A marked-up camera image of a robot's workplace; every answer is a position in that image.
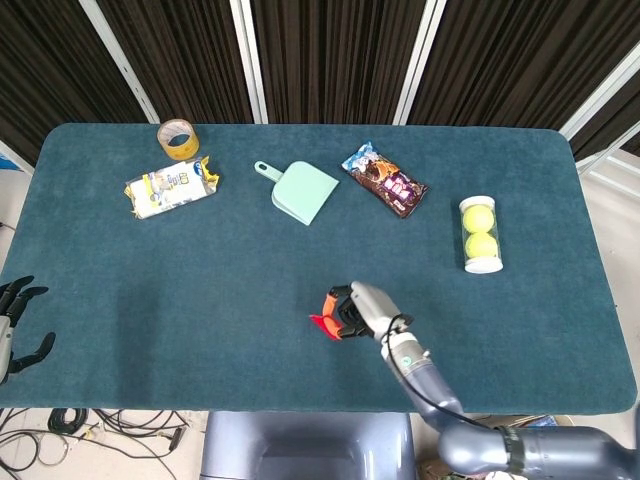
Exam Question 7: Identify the blue-grey robot torso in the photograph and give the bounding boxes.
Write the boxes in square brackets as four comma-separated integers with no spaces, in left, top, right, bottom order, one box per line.
[199,412,419,480]

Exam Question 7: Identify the small red orange object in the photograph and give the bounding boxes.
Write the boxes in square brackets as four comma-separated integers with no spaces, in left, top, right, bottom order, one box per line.
[309,294,347,342]

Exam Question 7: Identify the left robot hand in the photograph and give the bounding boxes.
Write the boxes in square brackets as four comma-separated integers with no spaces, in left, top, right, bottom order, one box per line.
[0,274,57,386]

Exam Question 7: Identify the clear tennis ball tube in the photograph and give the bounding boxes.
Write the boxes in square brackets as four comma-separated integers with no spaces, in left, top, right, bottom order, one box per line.
[458,195,505,275]

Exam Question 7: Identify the dark pleated partition panel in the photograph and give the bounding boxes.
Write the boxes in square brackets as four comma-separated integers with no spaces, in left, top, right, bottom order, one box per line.
[409,0,640,136]
[97,0,255,125]
[249,0,420,126]
[0,0,151,169]

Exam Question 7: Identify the yellow packing tape roll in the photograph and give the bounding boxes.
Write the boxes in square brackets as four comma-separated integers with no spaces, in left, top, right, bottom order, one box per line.
[156,118,200,161]

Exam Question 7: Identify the yellow tennis ball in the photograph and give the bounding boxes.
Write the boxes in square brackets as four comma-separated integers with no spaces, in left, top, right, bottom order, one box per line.
[464,232,500,260]
[462,205,496,235]

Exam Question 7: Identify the blue-grey felt tablecloth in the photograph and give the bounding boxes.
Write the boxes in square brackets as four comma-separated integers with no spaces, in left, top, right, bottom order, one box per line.
[0,122,639,415]

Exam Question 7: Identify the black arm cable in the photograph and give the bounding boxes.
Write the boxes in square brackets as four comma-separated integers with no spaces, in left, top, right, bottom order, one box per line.
[382,313,506,434]

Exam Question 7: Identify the mint green plastic dustpan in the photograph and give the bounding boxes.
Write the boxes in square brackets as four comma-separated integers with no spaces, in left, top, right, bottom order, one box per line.
[253,159,341,226]

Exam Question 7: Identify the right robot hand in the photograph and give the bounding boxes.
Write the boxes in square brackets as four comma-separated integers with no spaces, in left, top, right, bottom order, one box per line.
[327,281,415,346]

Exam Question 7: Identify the white yellow snack package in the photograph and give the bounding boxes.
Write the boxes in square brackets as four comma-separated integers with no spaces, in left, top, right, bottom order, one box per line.
[123,155,222,220]

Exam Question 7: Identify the brown chocolate snack bag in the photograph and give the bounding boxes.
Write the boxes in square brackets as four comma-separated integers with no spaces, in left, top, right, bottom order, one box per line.
[341,141,430,220]

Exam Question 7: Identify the black coiled cable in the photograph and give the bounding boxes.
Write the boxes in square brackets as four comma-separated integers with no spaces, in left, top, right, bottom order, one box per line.
[47,407,90,437]

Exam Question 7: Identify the black floor cable tangle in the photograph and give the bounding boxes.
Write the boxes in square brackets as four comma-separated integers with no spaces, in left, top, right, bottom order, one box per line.
[0,407,194,480]

